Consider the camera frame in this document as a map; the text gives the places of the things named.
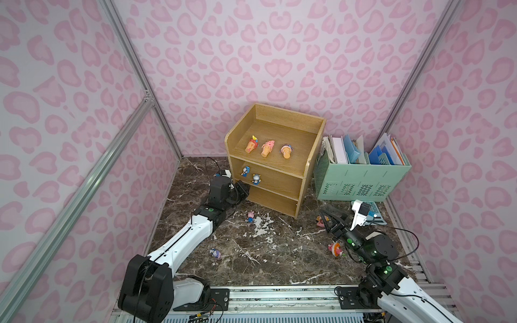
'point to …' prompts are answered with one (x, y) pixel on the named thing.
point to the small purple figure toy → (216, 254)
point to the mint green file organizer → (357, 182)
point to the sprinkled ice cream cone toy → (252, 145)
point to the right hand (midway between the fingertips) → (323, 211)
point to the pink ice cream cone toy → (267, 147)
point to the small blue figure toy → (246, 170)
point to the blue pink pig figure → (250, 216)
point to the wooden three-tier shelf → (282, 180)
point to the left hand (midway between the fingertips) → (252, 182)
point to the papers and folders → (343, 149)
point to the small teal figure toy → (256, 179)
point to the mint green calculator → (375, 217)
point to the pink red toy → (336, 248)
